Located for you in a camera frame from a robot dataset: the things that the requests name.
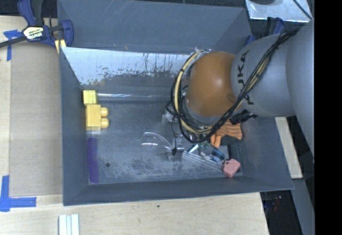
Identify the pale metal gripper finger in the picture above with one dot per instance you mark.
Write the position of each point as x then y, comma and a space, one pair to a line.
161, 139
158, 148

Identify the clear plastic packet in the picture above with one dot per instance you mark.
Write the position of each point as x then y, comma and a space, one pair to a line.
201, 160

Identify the grey metal bin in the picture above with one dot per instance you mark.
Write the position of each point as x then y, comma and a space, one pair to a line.
133, 121

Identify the pink eraser block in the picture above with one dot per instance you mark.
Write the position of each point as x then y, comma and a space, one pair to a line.
231, 167

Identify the orange black striped toy animal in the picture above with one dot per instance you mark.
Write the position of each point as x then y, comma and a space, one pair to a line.
229, 131

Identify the small black box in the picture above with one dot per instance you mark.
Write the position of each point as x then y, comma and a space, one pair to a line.
235, 151

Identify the purple comb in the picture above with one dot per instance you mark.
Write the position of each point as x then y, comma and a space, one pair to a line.
93, 160

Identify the yellow block with two knobs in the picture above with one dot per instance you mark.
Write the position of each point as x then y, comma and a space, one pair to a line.
93, 117

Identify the small yellow cube block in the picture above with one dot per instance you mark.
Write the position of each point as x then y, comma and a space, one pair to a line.
89, 97

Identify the brown cardboard board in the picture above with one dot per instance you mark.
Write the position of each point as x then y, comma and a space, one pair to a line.
34, 121

